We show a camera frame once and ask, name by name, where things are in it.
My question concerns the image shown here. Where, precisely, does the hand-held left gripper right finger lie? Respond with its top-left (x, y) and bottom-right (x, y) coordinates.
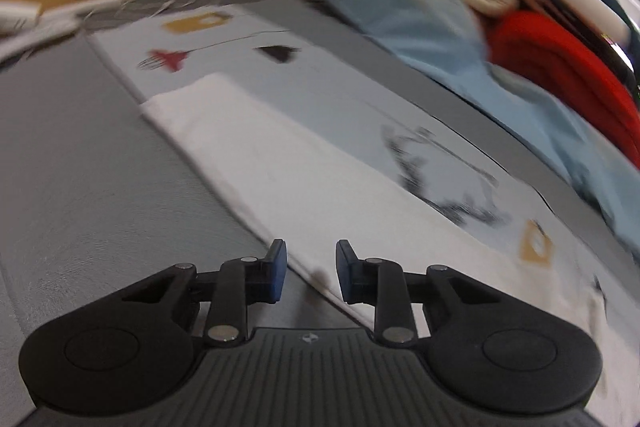
top-left (336, 239), bottom-right (506, 348)

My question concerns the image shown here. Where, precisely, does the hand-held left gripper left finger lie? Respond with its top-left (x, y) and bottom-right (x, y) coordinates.
top-left (120, 239), bottom-right (288, 348)

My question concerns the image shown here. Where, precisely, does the white small garment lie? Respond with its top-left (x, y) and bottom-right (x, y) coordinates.
top-left (140, 74), bottom-right (608, 343)

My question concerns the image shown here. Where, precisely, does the printed pale blanket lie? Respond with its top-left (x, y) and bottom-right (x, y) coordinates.
top-left (82, 0), bottom-right (640, 408)

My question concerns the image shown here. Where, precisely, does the light blue blanket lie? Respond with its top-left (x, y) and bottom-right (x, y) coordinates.
top-left (312, 0), bottom-right (640, 248)

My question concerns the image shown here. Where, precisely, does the red folded blanket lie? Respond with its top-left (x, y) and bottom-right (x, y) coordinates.
top-left (487, 9), bottom-right (640, 168)

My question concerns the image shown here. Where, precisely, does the white object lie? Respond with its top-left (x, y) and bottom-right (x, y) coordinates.
top-left (0, 0), bottom-right (43, 32)

